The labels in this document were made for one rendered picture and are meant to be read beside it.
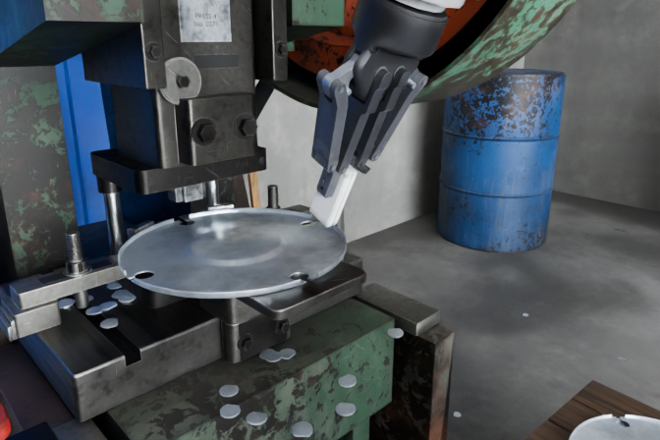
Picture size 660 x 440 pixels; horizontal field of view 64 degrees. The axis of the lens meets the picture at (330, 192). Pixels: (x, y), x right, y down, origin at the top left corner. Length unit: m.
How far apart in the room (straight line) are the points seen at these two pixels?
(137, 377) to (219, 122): 0.31
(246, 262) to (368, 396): 0.30
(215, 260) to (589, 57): 3.46
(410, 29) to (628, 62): 3.44
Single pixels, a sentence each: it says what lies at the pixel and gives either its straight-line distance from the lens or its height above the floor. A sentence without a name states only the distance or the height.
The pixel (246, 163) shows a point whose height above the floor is 0.88.
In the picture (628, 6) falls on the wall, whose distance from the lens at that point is 3.86.
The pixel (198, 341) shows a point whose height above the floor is 0.68.
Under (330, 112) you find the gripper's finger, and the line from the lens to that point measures 0.46.
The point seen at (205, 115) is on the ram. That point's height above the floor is 0.95.
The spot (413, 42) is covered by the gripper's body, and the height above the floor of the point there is 1.04.
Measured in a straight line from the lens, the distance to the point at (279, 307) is 0.56.
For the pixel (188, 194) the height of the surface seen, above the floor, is 0.83.
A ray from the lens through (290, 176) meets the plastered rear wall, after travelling 2.45.
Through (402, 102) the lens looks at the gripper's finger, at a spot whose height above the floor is 0.99.
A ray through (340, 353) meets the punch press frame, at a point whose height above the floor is 0.64.
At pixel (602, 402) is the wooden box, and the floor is 0.35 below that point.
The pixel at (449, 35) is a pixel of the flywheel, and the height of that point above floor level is 1.05.
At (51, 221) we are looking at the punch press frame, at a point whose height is 0.77.
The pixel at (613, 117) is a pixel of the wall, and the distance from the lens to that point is 3.88.
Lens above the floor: 1.05
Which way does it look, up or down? 16 degrees down
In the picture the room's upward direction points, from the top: straight up
